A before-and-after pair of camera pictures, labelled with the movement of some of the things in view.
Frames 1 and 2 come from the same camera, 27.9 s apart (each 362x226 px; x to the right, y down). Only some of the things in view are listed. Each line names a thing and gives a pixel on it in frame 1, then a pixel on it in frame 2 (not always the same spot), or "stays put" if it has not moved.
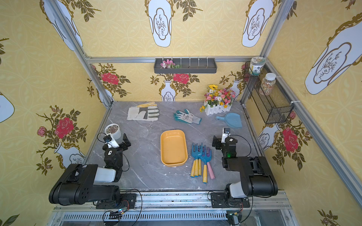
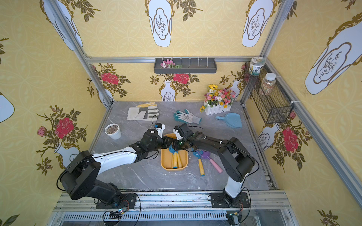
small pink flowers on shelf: x=168 y=64 stays put
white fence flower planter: x=217 y=100 stays put
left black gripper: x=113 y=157 → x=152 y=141
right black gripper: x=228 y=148 → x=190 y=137
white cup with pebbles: x=113 y=130 stays put
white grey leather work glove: x=148 y=111 stays put
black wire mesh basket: x=275 y=104 stays put
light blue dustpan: x=232 y=120 stays put
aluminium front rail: x=184 y=208 stays put
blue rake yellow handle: x=195 y=154 → x=172 y=150
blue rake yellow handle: x=205 y=158 → x=198 y=153
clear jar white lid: x=267 y=83 stays put
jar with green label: x=256 y=63 stays put
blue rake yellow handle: x=200 y=155 → x=179 y=163
